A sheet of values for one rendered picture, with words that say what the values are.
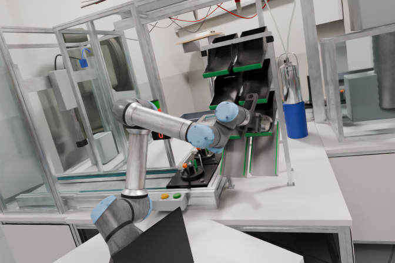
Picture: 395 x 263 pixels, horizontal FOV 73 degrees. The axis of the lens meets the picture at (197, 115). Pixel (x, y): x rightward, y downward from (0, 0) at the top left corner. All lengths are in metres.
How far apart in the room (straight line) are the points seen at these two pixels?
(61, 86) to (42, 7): 3.51
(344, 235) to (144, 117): 0.96
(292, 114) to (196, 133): 1.35
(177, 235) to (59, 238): 1.11
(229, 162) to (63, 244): 1.18
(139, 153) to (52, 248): 1.13
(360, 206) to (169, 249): 1.46
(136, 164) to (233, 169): 0.51
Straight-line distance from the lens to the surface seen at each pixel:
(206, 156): 1.73
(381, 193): 2.14
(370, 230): 2.28
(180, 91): 6.80
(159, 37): 6.62
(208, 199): 1.40
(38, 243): 2.19
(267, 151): 1.41
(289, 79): 2.07
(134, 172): 1.19
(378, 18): 2.03
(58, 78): 2.21
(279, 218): 1.31
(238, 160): 1.42
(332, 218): 1.30
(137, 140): 1.17
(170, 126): 0.92
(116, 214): 1.11
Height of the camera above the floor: 1.61
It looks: 12 degrees down
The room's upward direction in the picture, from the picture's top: 12 degrees counter-clockwise
